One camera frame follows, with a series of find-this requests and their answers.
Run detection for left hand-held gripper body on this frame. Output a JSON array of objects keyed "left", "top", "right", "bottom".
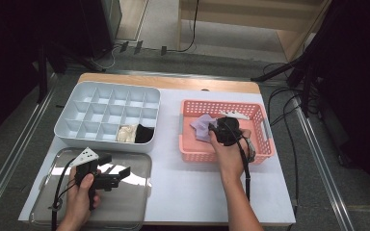
[{"left": 68, "top": 146, "right": 120, "bottom": 211}]

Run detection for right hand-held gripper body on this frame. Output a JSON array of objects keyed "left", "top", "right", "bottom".
[{"left": 208, "top": 110, "right": 251, "bottom": 147}]

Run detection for white divided storage box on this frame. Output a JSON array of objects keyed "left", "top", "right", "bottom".
[{"left": 53, "top": 81, "right": 162, "bottom": 153}]

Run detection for lilac underwear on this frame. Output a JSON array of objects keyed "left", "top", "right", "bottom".
[{"left": 189, "top": 114, "right": 220, "bottom": 143}]

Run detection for cream underwear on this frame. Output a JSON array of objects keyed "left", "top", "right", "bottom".
[{"left": 115, "top": 124, "right": 139, "bottom": 143}]

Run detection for pink perforated plastic basket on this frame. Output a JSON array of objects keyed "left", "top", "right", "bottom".
[{"left": 178, "top": 98, "right": 277, "bottom": 166}]

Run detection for black underwear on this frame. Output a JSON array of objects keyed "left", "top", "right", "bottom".
[{"left": 134, "top": 124, "right": 156, "bottom": 144}]

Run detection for person's right hand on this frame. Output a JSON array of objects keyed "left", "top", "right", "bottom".
[{"left": 209, "top": 128, "right": 251, "bottom": 182}]

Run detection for person's left hand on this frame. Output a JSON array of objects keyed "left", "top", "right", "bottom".
[{"left": 65, "top": 167, "right": 101, "bottom": 225}]

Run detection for shiny metal tray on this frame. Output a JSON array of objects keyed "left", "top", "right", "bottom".
[{"left": 28, "top": 147, "right": 152, "bottom": 230}]

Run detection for black metal stand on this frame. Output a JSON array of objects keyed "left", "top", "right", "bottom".
[{"left": 250, "top": 47, "right": 322, "bottom": 118}]

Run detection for light wooden shelf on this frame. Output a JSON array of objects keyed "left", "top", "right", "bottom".
[{"left": 176, "top": 0, "right": 331, "bottom": 62}]

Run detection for dark curtain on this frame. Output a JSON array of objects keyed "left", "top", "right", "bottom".
[
  {"left": 314, "top": 0, "right": 370, "bottom": 206},
  {"left": 0, "top": 0, "right": 78, "bottom": 145}
]

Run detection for dark cabinet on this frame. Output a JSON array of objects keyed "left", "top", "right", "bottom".
[{"left": 76, "top": 0, "right": 123, "bottom": 61}]

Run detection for left hand-held gripper cable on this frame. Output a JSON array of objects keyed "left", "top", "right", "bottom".
[{"left": 50, "top": 157, "right": 78, "bottom": 231}]

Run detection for hand-held gripper cable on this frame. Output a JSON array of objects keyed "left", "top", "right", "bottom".
[
  {"left": 50, "top": 157, "right": 78, "bottom": 231},
  {"left": 220, "top": 121, "right": 258, "bottom": 203}
]

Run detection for right hand-held gripper cable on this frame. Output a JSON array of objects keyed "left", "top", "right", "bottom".
[{"left": 220, "top": 121, "right": 258, "bottom": 203}]

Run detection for black floor cable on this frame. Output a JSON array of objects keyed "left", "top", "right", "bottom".
[{"left": 266, "top": 86, "right": 302, "bottom": 210}]

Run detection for black hanging cable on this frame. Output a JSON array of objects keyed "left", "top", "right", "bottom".
[{"left": 165, "top": 0, "right": 200, "bottom": 54}]

